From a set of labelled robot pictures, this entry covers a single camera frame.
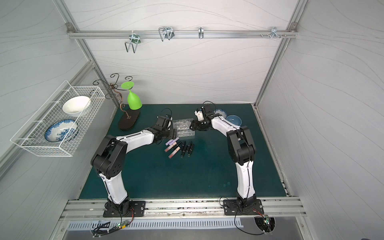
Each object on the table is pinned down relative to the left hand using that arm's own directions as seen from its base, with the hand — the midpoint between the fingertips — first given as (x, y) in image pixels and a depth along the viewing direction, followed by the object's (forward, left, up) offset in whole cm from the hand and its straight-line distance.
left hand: (172, 131), depth 97 cm
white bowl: (-3, +47, +26) cm, 54 cm away
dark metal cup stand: (+14, +36, -5) cm, 39 cm away
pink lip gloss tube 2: (-13, -2, -5) cm, 14 cm away
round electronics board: (-48, -51, -8) cm, 71 cm away
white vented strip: (-51, +30, -7) cm, 60 cm away
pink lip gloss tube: (-8, 0, -5) cm, 10 cm away
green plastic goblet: (+10, +23, +17) cm, 31 cm away
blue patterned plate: (-20, +43, +27) cm, 55 cm away
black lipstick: (-8, -11, -5) cm, 15 cm away
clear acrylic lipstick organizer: (+6, -7, -4) cm, 10 cm away
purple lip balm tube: (-6, +2, -5) cm, 8 cm away
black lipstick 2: (-11, -13, -4) cm, 18 cm away
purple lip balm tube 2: (-4, -2, -4) cm, 7 cm away
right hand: (+4, -14, +1) cm, 15 cm away
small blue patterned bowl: (+19, -34, -1) cm, 39 cm away
